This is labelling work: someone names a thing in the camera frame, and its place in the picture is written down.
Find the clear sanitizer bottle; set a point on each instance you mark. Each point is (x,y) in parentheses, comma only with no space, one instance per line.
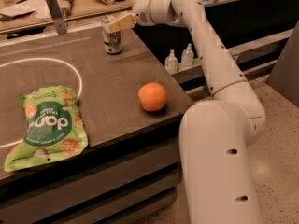
(171,62)
(187,56)

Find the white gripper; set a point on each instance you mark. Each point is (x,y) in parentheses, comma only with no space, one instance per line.
(141,12)

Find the green rice chip bag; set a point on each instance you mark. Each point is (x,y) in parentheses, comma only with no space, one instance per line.
(55,130)

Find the dark counter cabinet drawers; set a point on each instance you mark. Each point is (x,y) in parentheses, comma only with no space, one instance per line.
(122,180)

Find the grey handheld tool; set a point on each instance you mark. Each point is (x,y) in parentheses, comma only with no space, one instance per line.
(66,6)

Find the left clear sanitizer bottle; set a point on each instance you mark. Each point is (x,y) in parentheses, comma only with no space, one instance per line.
(171,62)

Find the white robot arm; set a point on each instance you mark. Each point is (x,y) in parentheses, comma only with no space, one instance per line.
(213,134)

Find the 7up soda can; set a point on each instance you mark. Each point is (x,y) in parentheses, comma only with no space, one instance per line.
(112,41)

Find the orange fruit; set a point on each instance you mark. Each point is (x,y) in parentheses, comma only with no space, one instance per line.
(152,96)

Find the white paper sheets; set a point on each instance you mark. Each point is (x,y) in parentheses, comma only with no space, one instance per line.
(38,7)

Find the right clear sanitizer bottle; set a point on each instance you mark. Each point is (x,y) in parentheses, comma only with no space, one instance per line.
(187,56)

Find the grey metal bracket left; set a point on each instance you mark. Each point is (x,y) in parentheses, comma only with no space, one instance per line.
(56,16)

